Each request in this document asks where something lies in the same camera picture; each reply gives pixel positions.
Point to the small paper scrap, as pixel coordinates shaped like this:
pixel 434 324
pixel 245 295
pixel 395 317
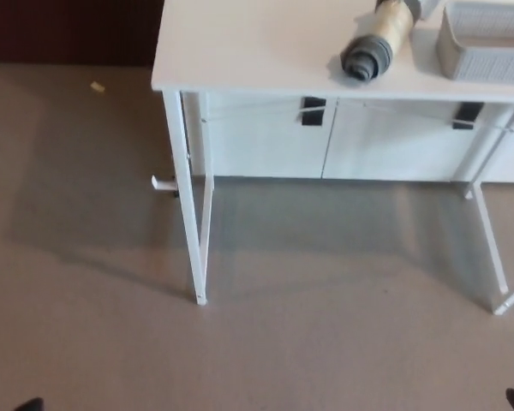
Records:
pixel 97 86

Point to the white desk side hook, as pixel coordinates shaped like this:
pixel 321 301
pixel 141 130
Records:
pixel 163 183

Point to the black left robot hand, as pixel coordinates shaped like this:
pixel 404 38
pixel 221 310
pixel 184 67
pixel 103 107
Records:
pixel 31 405

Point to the grey perforated plastic basket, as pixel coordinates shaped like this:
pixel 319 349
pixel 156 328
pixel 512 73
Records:
pixel 484 64

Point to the white desk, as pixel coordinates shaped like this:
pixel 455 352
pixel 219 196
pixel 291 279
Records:
pixel 248 47

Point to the white cabinet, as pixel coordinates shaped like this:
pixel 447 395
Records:
pixel 265 145

